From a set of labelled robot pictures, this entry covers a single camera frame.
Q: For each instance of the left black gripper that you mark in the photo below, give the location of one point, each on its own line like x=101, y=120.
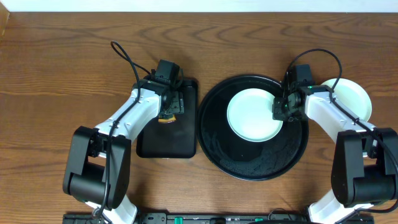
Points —
x=176, y=102

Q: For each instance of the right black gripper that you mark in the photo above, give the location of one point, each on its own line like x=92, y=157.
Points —
x=277, y=114

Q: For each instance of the round black tray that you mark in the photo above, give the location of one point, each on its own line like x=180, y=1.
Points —
x=236, y=156

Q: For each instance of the green and yellow sponge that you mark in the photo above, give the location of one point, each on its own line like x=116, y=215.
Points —
x=166, y=118

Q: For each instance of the black rectangular tray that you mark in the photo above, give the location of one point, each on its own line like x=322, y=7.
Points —
x=176, y=139

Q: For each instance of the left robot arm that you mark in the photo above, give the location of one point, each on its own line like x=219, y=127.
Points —
x=98, y=165

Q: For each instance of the light green plate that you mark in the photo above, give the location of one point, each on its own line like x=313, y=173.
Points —
x=249, y=115
x=353, y=96

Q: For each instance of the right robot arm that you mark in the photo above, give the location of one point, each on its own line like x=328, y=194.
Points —
x=364, y=170

